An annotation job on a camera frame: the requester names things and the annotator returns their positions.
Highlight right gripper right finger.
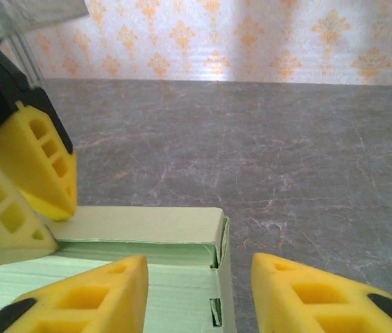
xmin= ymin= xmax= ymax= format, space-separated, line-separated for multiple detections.
xmin=253 ymin=252 xmax=392 ymax=333

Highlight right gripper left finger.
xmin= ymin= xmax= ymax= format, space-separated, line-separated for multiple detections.
xmin=0 ymin=255 xmax=149 ymax=333

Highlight light green paper box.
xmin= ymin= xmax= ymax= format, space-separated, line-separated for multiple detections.
xmin=0 ymin=206 xmax=237 ymax=333

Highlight aluminium frame post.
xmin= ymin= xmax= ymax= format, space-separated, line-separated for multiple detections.
xmin=6 ymin=33 xmax=46 ymax=87

